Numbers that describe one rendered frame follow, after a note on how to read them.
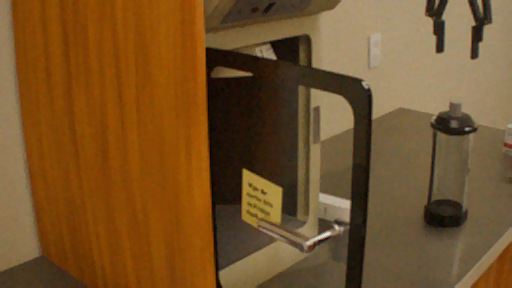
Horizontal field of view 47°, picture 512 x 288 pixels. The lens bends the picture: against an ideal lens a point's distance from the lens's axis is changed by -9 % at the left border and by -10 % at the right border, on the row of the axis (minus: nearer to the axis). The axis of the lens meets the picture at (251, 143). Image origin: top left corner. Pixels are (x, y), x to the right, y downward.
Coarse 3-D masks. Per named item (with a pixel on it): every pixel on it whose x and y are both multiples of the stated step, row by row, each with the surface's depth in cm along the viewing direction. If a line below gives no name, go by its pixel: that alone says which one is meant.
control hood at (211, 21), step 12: (204, 0) 84; (216, 0) 82; (228, 0) 83; (324, 0) 102; (336, 0) 105; (204, 12) 84; (216, 12) 84; (228, 12) 86; (300, 12) 101; (312, 12) 104; (204, 24) 85; (216, 24) 87; (228, 24) 89
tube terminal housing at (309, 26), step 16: (304, 16) 107; (320, 16) 110; (208, 32) 91; (224, 32) 93; (240, 32) 96; (256, 32) 98; (272, 32) 101; (288, 32) 104; (304, 32) 107; (320, 32) 111; (224, 48) 94; (304, 48) 113; (320, 48) 112; (304, 64) 114; (320, 64) 113
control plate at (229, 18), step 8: (240, 0) 84; (248, 0) 86; (256, 0) 87; (264, 0) 89; (272, 0) 90; (280, 0) 92; (288, 0) 93; (296, 0) 95; (304, 0) 97; (312, 0) 99; (232, 8) 85; (240, 8) 87; (248, 8) 88; (264, 8) 91; (272, 8) 93; (280, 8) 94; (288, 8) 96; (296, 8) 98; (304, 8) 100; (232, 16) 87; (240, 16) 89; (248, 16) 91; (256, 16) 92; (264, 16) 94
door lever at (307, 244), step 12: (264, 228) 76; (276, 228) 75; (288, 228) 74; (324, 228) 75; (336, 228) 74; (288, 240) 73; (300, 240) 72; (312, 240) 72; (324, 240) 73; (336, 240) 74
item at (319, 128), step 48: (240, 96) 82; (288, 96) 75; (336, 96) 69; (240, 144) 85; (288, 144) 77; (336, 144) 71; (240, 192) 87; (288, 192) 79; (336, 192) 73; (240, 240) 90
